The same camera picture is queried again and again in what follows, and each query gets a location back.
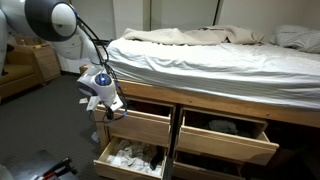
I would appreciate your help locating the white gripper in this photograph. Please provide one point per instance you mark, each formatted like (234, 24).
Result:
(96, 82)

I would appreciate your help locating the wooden drawer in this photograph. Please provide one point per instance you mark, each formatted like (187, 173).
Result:
(146, 121)
(113, 172)
(250, 144)
(188, 166)

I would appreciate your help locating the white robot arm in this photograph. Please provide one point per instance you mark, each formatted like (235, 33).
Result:
(57, 22)

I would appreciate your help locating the wooden side cabinet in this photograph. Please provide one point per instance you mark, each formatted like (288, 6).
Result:
(26, 67)

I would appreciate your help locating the white crumpled clothes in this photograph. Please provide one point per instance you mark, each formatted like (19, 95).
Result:
(134, 155)

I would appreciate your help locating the cardboard box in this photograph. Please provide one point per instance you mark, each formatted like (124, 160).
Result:
(27, 40)

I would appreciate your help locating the red black tool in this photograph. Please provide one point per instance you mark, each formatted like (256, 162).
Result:
(59, 169)

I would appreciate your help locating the black sock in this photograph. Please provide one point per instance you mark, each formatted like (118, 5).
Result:
(157, 158)

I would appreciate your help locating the dark grey garment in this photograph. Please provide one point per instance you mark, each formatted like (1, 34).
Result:
(223, 126)

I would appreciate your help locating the beige blanket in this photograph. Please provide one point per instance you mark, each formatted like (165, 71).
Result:
(210, 35)

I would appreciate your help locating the white mattress with sheet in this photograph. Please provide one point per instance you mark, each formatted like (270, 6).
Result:
(257, 73)

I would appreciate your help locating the grey striped pillow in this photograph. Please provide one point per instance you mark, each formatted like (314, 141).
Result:
(296, 37)

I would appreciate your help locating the wooden bed frame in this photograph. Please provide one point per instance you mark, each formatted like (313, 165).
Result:
(296, 131)

